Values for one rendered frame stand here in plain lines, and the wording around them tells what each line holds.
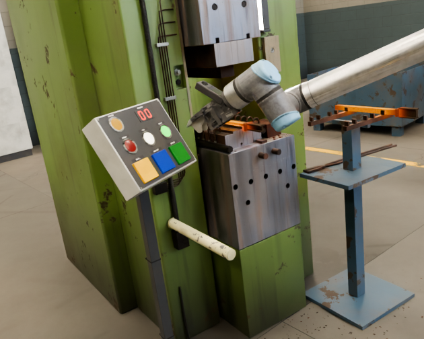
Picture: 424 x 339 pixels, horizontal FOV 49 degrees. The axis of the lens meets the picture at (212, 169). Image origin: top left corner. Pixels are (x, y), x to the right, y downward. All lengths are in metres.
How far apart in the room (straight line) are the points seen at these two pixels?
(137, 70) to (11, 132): 5.24
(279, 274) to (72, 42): 1.46
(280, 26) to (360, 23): 8.37
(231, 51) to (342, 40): 9.03
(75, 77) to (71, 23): 0.24
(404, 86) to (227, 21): 3.79
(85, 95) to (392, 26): 8.55
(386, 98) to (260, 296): 3.74
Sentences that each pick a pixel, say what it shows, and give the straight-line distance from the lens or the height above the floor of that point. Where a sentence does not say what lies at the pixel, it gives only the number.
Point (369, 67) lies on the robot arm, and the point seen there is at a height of 1.26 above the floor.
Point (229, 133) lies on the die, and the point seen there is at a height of 0.98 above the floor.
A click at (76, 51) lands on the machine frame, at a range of 2.30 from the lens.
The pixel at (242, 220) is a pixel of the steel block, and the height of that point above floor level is 0.60.
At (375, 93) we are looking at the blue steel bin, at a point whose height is 0.50.
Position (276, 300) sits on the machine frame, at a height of 0.13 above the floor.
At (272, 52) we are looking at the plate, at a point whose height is 1.28.
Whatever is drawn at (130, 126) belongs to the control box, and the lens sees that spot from 1.61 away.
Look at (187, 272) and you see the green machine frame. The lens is 2.24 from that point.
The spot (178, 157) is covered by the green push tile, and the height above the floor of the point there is 1.00.
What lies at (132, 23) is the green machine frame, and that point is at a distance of 1.93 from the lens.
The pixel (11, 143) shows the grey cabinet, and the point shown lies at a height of 0.23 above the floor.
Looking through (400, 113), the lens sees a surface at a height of 0.96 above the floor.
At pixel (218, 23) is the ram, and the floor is 1.44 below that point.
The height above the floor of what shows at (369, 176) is 0.71.
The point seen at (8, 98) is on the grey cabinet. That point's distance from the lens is 7.04.
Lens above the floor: 1.43
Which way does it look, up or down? 17 degrees down
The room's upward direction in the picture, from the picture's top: 7 degrees counter-clockwise
